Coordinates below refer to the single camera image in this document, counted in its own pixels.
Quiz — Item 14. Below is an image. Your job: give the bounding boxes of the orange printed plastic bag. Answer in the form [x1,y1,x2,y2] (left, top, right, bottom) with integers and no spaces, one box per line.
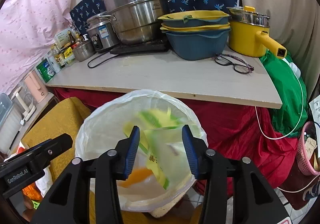
[22,182,43,202]

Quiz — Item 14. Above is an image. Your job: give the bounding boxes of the yellow green snack wrapper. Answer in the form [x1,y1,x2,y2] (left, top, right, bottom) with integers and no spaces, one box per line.
[123,108,199,190]

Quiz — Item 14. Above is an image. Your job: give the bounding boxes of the white dish rack box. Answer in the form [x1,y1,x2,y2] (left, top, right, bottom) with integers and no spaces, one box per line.
[0,93,22,154]

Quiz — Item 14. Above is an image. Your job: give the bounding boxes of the pink plastic basket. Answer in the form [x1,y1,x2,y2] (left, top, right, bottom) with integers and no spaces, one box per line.
[296,121,319,176]

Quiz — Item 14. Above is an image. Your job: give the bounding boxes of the red velvet cloth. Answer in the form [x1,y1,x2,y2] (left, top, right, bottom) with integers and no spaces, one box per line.
[51,87,301,196]

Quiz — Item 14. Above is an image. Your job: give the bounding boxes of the yellow paisley tablecloth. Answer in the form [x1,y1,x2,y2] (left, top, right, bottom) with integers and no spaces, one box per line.
[22,97,91,148]

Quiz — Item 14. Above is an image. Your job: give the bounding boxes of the white glass kettle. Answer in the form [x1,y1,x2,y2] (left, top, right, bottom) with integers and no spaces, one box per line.
[10,86,36,126]

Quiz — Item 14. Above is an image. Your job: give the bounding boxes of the pink electric kettle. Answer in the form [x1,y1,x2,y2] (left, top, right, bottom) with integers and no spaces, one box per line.
[23,70,48,103]

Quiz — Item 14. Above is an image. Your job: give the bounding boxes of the green white canister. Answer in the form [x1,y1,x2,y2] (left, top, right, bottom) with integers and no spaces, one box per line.
[36,58,55,83]

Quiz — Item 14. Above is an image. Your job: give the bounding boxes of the yellow seasoning packet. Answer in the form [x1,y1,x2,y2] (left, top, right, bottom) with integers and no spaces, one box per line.
[63,47,74,60]

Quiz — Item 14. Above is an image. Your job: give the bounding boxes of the small steel lidded pot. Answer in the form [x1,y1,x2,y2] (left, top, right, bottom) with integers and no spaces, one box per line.
[73,41,95,62]

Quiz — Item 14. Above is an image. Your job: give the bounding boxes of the black eyeglasses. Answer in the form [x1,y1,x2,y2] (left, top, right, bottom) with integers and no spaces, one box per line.
[212,54,254,74]

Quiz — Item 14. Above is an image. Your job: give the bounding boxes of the pink dotted curtain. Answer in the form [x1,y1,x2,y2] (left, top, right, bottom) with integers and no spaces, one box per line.
[1,0,72,94]

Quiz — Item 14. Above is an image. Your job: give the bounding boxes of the steel rice cooker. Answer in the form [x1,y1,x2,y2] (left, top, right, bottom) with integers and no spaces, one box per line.
[86,12,120,53]

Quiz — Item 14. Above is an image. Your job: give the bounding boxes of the yellow electric pot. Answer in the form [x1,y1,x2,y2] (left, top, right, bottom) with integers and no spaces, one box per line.
[228,6,287,59]

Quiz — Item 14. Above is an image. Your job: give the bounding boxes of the blue yellow stacked basins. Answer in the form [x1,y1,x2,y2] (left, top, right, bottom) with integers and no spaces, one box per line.
[158,10,231,61]

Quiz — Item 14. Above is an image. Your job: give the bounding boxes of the black induction cooktop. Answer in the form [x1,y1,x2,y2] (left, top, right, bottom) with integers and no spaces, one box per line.
[110,40,171,55]

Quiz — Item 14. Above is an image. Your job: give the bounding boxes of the large steel steamer pot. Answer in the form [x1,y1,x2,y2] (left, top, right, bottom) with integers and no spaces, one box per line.
[103,0,169,45]

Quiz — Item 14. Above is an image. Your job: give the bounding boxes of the white cable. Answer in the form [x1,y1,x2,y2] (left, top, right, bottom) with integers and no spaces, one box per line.
[254,69,320,193]

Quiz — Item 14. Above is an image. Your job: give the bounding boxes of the black power cord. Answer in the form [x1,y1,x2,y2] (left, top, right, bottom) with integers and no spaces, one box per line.
[87,52,119,69]

